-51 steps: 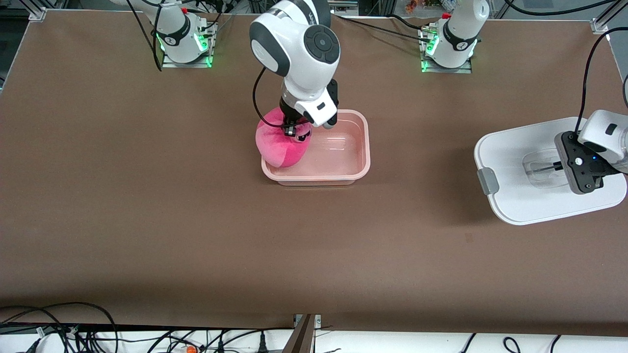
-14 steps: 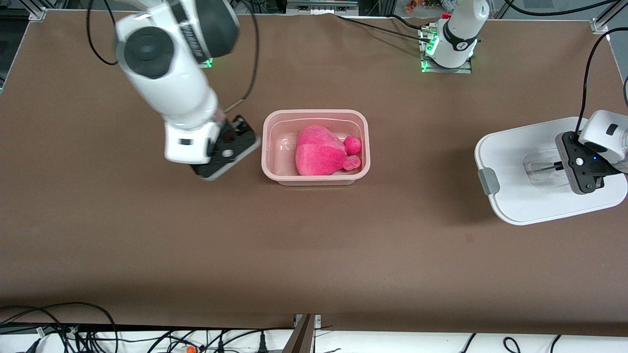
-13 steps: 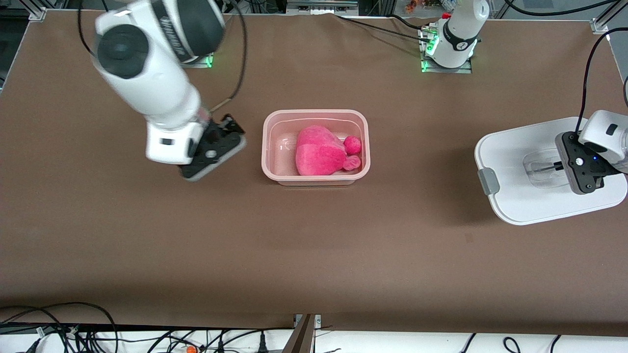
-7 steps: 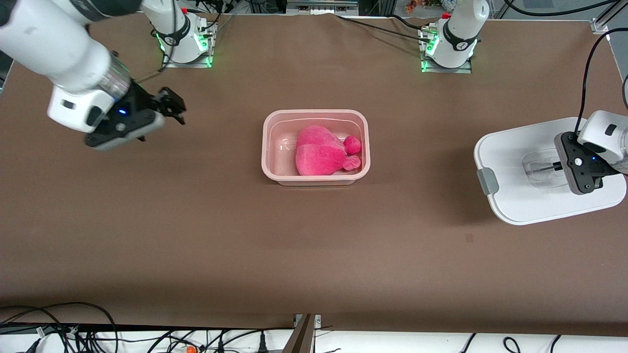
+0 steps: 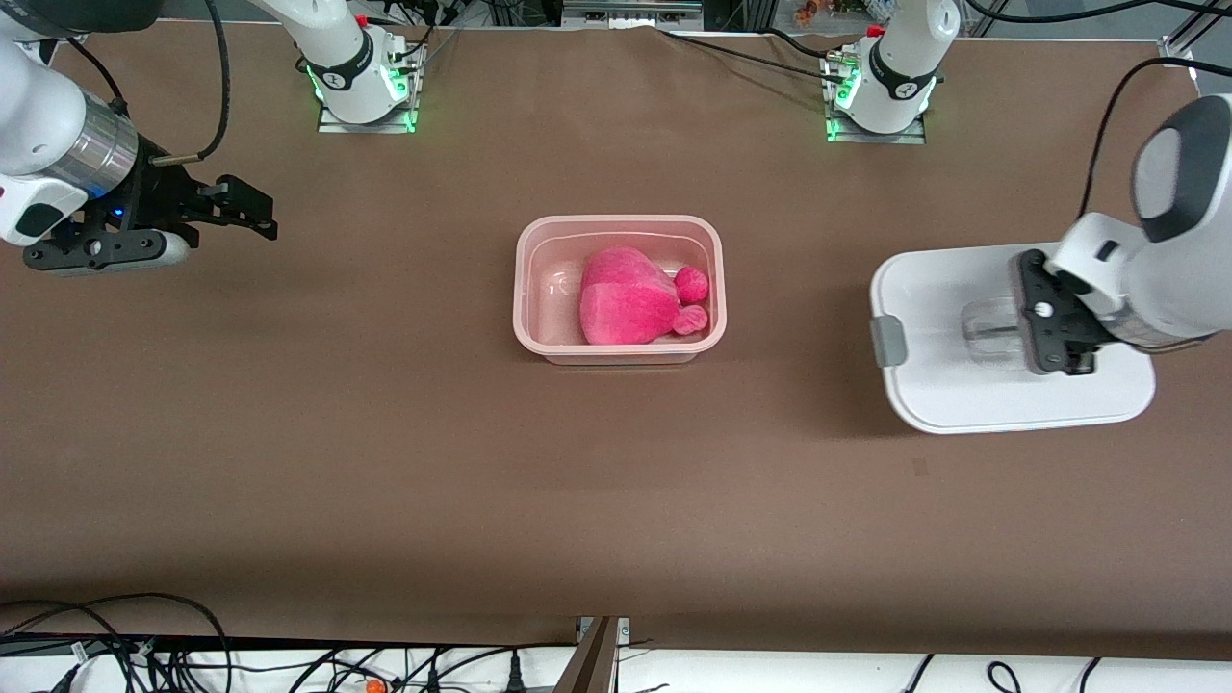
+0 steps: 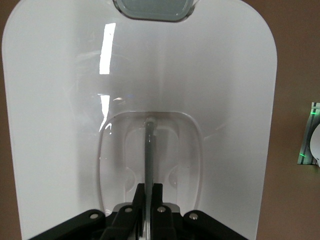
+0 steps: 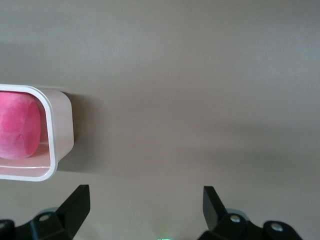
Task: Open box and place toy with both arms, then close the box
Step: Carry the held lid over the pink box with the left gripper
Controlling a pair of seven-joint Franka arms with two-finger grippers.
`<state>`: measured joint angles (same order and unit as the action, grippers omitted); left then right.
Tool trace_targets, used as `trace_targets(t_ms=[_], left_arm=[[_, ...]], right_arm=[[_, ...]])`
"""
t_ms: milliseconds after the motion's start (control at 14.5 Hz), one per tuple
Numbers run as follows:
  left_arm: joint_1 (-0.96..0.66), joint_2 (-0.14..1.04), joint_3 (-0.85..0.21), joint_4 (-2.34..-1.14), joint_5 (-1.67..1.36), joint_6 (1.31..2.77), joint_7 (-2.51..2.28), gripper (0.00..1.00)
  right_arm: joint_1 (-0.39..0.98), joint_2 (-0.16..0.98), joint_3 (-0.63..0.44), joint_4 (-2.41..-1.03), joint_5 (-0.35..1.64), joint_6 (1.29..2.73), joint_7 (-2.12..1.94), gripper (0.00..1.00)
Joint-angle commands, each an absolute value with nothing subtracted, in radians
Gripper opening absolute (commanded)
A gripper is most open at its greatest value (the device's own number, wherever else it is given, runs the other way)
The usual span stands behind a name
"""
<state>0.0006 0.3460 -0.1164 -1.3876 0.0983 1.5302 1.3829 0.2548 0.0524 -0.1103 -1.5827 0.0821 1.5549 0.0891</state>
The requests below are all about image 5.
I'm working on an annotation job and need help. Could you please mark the white box lid grey latches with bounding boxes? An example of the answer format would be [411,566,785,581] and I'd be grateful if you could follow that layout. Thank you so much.
[869,243,1156,436]

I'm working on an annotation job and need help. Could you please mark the pink plush toy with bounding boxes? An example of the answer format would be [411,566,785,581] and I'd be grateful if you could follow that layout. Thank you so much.
[578,246,711,346]

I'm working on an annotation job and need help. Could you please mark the translucent pink plastic box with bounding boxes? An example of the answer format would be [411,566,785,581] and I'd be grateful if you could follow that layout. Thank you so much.
[513,215,728,367]

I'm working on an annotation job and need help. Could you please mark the aluminium corner profile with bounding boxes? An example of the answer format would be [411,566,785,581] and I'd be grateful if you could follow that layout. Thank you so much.
[1158,0,1232,68]

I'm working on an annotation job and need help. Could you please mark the colourful background figurines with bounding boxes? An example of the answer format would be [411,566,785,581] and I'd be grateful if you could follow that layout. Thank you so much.
[794,0,872,26]

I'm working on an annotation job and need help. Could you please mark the brown table cover sheet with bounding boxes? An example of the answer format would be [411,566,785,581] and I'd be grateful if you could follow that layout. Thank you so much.
[0,21,1232,663]

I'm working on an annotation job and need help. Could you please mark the aluminium support beam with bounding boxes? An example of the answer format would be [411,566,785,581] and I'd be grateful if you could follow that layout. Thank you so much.
[553,616,622,693]

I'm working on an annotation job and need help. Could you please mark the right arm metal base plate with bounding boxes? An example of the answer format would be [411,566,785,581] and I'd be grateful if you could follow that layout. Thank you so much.
[318,46,422,135]

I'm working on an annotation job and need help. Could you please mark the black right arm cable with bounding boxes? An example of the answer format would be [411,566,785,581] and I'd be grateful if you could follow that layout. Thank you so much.
[67,0,230,167]

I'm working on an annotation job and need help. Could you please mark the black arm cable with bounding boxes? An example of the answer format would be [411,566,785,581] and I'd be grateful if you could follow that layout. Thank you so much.
[967,0,1232,218]
[67,0,230,167]

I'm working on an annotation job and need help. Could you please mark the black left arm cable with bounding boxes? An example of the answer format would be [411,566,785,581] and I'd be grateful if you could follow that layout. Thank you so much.
[967,0,1232,218]

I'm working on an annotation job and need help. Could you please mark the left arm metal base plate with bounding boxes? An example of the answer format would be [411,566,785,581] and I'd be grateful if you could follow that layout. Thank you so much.
[826,53,928,146]

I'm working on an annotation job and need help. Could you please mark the short black base cable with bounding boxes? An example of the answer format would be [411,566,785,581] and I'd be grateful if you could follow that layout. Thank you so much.
[390,24,463,61]

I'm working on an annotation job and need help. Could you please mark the long black table cable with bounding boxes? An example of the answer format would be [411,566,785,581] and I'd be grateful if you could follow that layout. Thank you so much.
[657,27,850,82]

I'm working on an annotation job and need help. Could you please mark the large black cable loop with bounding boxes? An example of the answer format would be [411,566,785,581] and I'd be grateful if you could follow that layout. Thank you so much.
[0,592,234,693]

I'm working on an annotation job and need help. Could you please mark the small black cable loop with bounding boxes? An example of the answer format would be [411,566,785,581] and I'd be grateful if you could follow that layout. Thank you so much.
[0,603,136,693]

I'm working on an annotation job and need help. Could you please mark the aluminium frame rail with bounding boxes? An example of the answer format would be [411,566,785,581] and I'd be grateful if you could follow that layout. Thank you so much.
[561,0,706,30]

